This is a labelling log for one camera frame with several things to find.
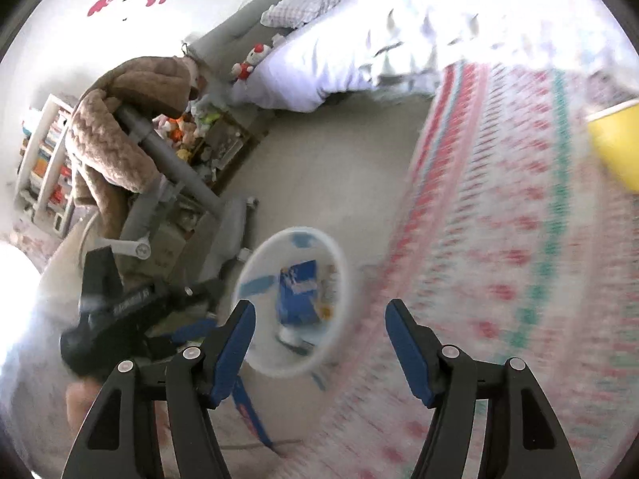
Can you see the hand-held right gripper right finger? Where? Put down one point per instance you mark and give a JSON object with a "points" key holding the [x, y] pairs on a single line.
{"points": [[407, 354]]}

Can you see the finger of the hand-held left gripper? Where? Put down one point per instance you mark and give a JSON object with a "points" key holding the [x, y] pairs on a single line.
{"points": [[197, 330], [194, 293]]}

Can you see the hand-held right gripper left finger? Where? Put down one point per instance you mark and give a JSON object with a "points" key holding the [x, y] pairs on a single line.
{"points": [[232, 354]]}

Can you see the white round trash bin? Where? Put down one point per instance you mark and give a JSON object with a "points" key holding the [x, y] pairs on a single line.
{"points": [[330, 339]]}

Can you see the blue carton with white print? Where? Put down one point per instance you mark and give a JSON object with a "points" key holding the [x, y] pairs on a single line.
{"points": [[297, 294]]}

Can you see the person's left hand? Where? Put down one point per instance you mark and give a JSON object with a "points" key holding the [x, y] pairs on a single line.
{"points": [[82, 404]]}

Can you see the blue flat object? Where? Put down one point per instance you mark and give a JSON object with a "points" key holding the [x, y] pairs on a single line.
{"points": [[252, 411]]}

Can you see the person's white clothing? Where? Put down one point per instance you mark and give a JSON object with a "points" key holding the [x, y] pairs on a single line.
{"points": [[35, 359]]}

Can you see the grey chair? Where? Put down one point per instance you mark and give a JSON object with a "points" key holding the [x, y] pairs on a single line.
{"points": [[169, 159]]}

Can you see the wooden toy crate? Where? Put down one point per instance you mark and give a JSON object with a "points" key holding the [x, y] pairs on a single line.
{"points": [[224, 149]]}

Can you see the brown fleece robe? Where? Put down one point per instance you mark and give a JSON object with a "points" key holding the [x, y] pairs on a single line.
{"points": [[125, 154]]}

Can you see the white bookshelf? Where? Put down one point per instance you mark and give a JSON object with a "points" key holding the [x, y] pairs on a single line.
{"points": [[45, 174]]}

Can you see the pile of plush toys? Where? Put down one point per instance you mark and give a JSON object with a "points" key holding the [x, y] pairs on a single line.
{"points": [[187, 127]]}

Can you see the red white cat plush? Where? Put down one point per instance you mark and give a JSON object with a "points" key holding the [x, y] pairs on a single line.
{"points": [[248, 62]]}

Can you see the lavender bed sheet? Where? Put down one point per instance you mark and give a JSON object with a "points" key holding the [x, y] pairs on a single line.
{"points": [[309, 75]]}

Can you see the grey padded headboard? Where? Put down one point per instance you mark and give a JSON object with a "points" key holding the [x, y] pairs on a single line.
{"points": [[224, 35]]}

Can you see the yellow paper cup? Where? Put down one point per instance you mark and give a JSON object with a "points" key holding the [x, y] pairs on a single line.
{"points": [[619, 139]]}

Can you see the plaid ruffled pillow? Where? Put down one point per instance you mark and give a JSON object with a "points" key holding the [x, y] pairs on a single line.
{"points": [[307, 2]]}

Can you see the plaid ruffled blanket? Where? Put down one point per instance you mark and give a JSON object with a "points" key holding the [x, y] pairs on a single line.
{"points": [[479, 15]]}

